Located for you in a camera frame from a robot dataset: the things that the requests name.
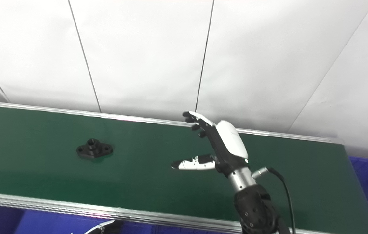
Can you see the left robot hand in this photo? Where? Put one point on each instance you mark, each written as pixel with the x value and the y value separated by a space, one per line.
pixel 109 228

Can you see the black flanged metal part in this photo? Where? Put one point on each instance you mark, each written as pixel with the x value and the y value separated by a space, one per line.
pixel 93 149

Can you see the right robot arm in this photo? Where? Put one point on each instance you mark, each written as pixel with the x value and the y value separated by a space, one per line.
pixel 252 208

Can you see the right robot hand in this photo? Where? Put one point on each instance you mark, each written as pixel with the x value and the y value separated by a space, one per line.
pixel 229 146

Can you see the aluminium conveyor side rail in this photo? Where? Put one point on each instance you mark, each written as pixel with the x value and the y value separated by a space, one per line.
pixel 131 117
pixel 73 208

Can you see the green conveyor belt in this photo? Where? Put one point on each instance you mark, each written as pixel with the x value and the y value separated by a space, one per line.
pixel 157 169

